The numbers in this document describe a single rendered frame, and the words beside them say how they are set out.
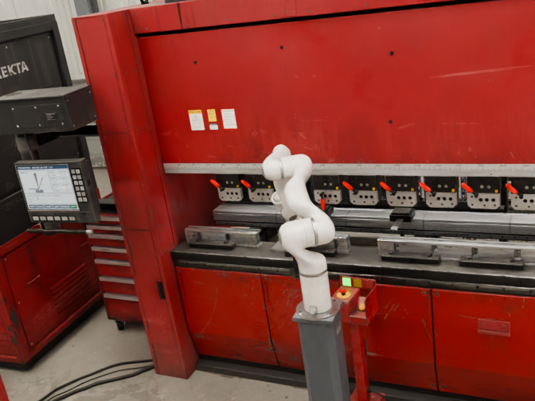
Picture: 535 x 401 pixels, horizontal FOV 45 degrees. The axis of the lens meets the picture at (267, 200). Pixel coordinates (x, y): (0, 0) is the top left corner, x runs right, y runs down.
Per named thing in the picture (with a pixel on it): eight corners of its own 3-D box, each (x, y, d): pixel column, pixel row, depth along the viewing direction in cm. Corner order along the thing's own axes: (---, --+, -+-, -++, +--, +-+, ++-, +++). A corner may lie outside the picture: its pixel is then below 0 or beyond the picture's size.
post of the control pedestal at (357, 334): (357, 402, 353) (348, 317, 335) (361, 396, 357) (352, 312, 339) (367, 404, 350) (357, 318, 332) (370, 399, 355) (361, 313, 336)
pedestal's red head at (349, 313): (331, 320, 334) (327, 290, 328) (343, 305, 347) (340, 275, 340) (367, 326, 324) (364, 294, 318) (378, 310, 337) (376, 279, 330)
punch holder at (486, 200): (467, 208, 315) (466, 177, 309) (470, 201, 322) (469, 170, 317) (499, 209, 309) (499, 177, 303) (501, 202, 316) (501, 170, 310)
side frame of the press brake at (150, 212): (155, 374, 426) (70, 17, 347) (217, 309, 497) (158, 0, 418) (187, 380, 415) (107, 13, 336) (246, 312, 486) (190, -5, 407)
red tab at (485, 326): (478, 332, 324) (477, 321, 322) (478, 330, 326) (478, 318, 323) (509, 336, 317) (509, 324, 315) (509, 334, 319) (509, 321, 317)
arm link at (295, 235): (329, 274, 269) (324, 221, 260) (287, 282, 267) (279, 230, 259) (323, 262, 280) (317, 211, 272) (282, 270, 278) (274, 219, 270)
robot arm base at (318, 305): (333, 321, 268) (328, 282, 262) (290, 318, 276) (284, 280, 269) (345, 299, 285) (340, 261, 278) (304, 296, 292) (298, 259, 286)
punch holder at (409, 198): (387, 205, 333) (384, 175, 327) (391, 200, 340) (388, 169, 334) (416, 206, 326) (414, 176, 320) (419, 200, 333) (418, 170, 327)
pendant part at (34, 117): (28, 243, 376) (-14, 100, 347) (54, 226, 398) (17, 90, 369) (100, 245, 358) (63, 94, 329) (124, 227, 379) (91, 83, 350)
